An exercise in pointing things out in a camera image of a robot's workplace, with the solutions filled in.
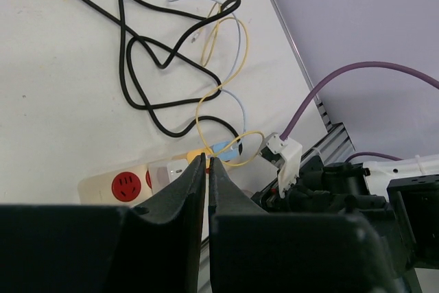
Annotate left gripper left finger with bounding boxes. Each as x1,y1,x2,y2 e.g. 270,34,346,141
1,155,206,292

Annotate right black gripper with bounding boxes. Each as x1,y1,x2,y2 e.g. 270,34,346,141
250,155,330,215

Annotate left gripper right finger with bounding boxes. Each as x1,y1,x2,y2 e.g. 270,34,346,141
209,159,415,292

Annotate white charger adapter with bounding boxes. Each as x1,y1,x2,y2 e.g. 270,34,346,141
146,159,189,194

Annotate yellow charger plug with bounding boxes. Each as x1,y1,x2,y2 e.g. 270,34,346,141
186,148,211,167

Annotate blue charger plug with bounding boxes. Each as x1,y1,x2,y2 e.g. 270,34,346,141
211,141,242,162

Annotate yellow charger cable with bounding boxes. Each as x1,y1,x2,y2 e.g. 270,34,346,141
190,1,265,167

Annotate light blue charger cable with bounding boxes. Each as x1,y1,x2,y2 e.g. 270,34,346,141
166,0,250,143

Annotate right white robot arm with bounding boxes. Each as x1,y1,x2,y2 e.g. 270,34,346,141
252,155,438,292

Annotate beige power strip red sockets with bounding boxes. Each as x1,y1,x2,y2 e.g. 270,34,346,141
77,155,248,210

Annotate right side aluminium rail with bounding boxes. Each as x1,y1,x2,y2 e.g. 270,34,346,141
270,0,354,164

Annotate black power strip cord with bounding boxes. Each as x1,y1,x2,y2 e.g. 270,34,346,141
15,0,246,156

